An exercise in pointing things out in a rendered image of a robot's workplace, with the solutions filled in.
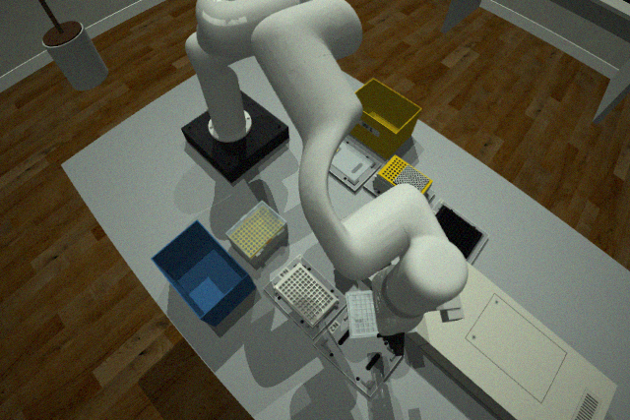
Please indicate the dark blue open bin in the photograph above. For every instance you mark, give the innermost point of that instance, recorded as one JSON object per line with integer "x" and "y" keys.
{"x": 204, "y": 272}

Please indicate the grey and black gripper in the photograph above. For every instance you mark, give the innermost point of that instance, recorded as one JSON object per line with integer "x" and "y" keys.
{"x": 390, "y": 326}

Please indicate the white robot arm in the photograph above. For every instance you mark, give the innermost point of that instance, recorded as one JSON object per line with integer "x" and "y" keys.
{"x": 297, "y": 48}

